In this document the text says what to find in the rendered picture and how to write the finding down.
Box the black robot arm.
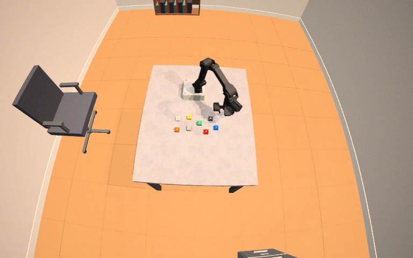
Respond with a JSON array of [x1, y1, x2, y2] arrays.
[[192, 57, 243, 116]]

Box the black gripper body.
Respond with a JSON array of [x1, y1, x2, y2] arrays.
[[213, 102, 230, 111]]

